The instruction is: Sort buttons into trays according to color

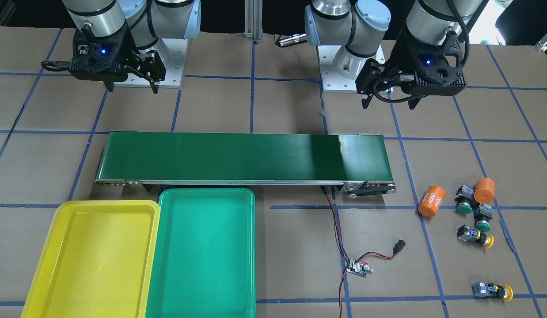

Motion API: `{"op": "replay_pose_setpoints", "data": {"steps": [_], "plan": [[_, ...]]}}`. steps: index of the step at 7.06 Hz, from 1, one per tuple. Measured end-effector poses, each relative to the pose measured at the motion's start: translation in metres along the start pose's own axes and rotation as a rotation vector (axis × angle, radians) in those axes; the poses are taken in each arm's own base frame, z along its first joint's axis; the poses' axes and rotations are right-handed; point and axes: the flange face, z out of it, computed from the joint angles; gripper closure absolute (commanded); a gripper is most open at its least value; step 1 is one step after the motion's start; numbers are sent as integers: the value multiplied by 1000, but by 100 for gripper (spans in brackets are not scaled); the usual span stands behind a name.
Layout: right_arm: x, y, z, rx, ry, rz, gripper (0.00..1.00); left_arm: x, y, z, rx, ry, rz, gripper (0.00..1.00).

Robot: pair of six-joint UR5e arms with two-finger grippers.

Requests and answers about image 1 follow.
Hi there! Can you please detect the plain orange cylinder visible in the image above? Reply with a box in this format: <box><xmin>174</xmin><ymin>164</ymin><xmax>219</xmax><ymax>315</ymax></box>
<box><xmin>474</xmin><ymin>177</ymin><xmax>496</xmax><ymax>204</ymax></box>

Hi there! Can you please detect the orange 4680 battery cylinder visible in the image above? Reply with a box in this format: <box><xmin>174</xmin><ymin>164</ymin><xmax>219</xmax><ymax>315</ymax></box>
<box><xmin>417</xmin><ymin>185</ymin><xmax>445</xmax><ymax>218</ymax></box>

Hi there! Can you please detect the green plastic tray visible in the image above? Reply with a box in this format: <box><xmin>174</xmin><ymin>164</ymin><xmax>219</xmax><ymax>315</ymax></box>
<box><xmin>145</xmin><ymin>188</ymin><xmax>257</xmax><ymax>318</ymax></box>

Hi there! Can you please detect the green push button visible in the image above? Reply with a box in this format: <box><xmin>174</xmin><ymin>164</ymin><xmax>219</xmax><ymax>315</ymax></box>
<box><xmin>455</xmin><ymin>185</ymin><xmax>475</xmax><ymax>215</ymax></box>
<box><xmin>473</xmin><ymin>204</ymin><xmax>493</xmax><ymax>232</ymax></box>

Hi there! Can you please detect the aluminium frame post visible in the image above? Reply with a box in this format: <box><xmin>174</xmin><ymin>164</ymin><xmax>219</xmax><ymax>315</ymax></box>
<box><xmin>244</xmin><ymin>0</ymin><xmax>263</xmax><ymax>42</ymax></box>

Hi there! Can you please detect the yellow plastic tray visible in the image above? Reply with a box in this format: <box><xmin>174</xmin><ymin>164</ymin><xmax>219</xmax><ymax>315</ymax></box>
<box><xmin>22</xmin><ymin>201</ymin><xmax>160</xmax><ymax>318</ymax></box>

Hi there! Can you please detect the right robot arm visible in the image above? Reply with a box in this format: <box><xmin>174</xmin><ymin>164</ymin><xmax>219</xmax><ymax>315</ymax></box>
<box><xmin>41</xmin><ymin>0</ymin><xmax>201</xmax><ymax>93</ymax></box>

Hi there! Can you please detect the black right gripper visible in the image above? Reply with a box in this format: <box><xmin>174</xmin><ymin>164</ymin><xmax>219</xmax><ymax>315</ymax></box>
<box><xmin>41</xmin><ymin>22</ymin><xmax>166</xmax><ymax>94</ymax></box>

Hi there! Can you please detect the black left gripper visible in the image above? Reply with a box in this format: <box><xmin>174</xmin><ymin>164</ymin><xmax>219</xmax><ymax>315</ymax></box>
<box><xmin>356</xmin><ymin>27</ymin><xmax>467</xmax><ymax>110</ymax></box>

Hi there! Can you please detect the green push button upper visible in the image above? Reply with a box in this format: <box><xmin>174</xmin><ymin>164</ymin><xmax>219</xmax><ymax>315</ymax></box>
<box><xmin>455</xmin><ymin>185</ymin><xmax>475</xmax><ymax>215</ymax></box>

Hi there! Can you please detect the red black power cable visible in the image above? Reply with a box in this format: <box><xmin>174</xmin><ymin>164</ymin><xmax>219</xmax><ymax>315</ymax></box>
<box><xmin>320</xmin><ymin>185</ymin><xmax>406</xmax><ymax>318</ymax></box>

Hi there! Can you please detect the motor controller circuit board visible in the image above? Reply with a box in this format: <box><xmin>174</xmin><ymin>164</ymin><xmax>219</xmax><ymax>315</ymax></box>
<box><xmin>346</xmin><ymin>258</ymin><xmax>374</xmax><ymax>278</ymax></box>

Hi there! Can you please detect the green conveyor belt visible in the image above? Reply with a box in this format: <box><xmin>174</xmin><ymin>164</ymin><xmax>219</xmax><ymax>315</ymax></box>
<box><xmin>95</xmin><ymin>131</ymin><xmax>396</xmax><ymax>198</ymax></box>

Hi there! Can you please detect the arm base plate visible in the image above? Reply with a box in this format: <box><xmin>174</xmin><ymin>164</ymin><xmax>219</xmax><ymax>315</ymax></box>
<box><xmin>140</xmin><ymin>38</ymin><xmax>190</xmax><ymax>88</ymax></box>
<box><xmin>316</xmin><ymin>45</ymin><xmax>368</xmax><ymax>93</ymax></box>

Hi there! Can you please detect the green push button lower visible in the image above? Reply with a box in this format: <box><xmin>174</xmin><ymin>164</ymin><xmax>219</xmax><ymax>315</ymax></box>
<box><xmin>473</xmin><ymin>204</ymin><xmax>493</xmax><ymax>232</ymax></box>

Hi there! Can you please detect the yellow push button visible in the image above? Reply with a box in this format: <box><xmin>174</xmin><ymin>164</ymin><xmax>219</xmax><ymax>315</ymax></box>
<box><xmin>472</xmin><ymin>281</ymin><xmax>514</xmax><ymax>302</ymax></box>
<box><xmin>457</xmin><ymin>225</ymin><xmax>494</xmax><ymax>249</ymax></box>

